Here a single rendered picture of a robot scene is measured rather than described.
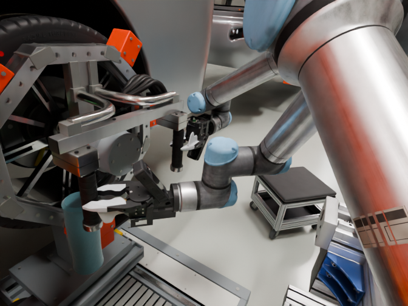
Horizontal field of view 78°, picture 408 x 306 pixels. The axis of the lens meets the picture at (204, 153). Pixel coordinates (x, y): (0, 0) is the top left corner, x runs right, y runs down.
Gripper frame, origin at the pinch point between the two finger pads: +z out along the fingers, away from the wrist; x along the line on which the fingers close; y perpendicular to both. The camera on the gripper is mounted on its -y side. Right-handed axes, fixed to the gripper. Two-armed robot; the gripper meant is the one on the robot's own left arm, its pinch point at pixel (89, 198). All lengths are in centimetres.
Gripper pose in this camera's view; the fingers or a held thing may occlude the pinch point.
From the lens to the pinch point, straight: 63.5
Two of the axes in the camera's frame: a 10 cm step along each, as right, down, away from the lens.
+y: -1.2, 8.6, 5.1
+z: -9.6, 0.4, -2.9
